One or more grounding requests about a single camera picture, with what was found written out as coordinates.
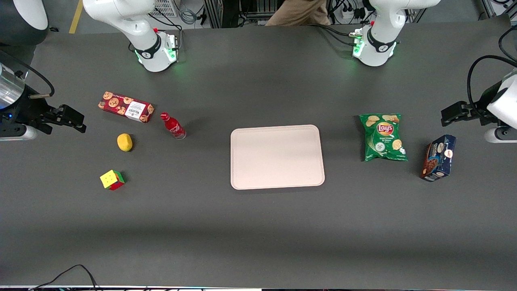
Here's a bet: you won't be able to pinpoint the white perforated box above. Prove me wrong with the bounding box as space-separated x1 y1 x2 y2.
149 0 181 18

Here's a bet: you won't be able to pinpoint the black equipment rack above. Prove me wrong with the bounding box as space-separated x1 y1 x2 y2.
203 0 279 29

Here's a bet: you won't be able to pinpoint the blue cookie box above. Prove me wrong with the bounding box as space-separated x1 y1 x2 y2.
420 134 457 182

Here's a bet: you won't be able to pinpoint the grey coiled cable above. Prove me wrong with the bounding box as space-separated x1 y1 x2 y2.
179 5 199 25

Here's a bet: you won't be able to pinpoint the person's tan trouser leg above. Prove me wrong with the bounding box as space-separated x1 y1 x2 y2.
265 0 332 27

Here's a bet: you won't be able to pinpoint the red coke bottle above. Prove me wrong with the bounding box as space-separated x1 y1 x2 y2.
160 112 187 140

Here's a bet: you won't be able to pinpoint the colourful puzzle cube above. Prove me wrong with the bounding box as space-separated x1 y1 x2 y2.
100 169 126 191

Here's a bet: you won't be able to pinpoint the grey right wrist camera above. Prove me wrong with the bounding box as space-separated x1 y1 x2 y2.
0 125 38 141

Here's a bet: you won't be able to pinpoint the red cookie box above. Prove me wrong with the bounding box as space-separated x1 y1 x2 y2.
98 91 155 123

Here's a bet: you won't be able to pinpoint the black looped cable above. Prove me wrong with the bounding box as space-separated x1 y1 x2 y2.
498 25 517 63

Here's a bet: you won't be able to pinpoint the thin black table-edge cable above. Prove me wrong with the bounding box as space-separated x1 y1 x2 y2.
28 264 100 291

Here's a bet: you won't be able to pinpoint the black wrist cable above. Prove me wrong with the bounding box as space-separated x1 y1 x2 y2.
467 55 517 118
0 50 55 99

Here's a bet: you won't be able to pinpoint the aluminium frame profile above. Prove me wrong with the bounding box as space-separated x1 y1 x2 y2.
480 0 517 19

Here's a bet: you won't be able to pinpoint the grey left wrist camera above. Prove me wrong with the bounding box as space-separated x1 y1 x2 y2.
484 126 517 143

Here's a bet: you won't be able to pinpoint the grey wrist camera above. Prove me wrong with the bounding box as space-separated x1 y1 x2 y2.
0 125 38 141
484 126 517 143

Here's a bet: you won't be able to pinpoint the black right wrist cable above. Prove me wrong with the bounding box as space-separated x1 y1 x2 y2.
0 50 55 99

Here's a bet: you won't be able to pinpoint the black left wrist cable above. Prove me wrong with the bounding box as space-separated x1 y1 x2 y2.
467 55 517 118

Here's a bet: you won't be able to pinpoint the black left arm base cables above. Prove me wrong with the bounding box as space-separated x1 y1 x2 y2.
309 23 364 47

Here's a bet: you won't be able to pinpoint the green Lay's chips bag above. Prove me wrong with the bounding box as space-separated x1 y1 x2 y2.
359 113 409 162

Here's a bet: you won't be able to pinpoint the white power strip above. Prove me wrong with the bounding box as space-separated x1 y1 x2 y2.
339 6 366 23

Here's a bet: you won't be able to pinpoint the beige plastic tray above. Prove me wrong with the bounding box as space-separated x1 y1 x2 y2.
230 124 326 190

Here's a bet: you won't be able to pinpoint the yellow lemon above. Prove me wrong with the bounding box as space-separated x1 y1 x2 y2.
117 133 133 152

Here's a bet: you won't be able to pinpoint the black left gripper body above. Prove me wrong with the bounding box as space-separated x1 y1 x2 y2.
464 86 502 126

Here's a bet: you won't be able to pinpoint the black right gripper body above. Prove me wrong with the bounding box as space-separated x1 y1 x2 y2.
0 93 60 135

